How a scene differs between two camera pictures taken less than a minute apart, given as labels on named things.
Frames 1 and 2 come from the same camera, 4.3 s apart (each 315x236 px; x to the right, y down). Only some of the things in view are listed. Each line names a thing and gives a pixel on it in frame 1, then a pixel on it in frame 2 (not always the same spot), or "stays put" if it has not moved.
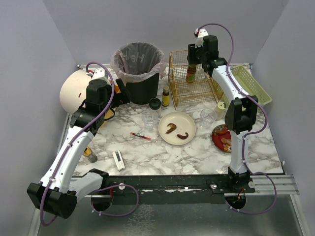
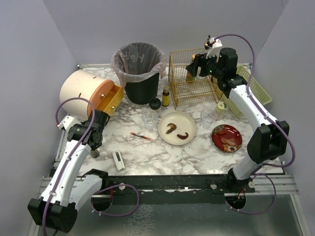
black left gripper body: (120, 92) to (99, 119)
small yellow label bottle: (165, 101) stays put
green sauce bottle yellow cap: (191, 69) stays put
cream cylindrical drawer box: (74, 90) stays put
